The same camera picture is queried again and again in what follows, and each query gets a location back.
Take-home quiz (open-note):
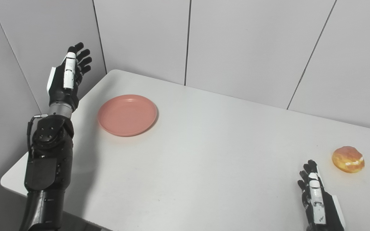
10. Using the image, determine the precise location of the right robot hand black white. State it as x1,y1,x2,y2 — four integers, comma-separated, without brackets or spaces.
298,160,346,231

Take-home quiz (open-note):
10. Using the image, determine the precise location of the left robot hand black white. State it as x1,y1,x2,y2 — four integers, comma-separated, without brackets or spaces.
46,42,93,111

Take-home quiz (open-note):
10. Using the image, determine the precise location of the cream puff pastry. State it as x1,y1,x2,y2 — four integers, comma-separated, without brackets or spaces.
332,146,365,174

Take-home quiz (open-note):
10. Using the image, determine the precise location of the pink round plate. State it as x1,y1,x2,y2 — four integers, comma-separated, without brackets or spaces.
97,94,157,137

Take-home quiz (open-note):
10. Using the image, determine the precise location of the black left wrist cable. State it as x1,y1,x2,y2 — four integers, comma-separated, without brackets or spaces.
27,114,48,158

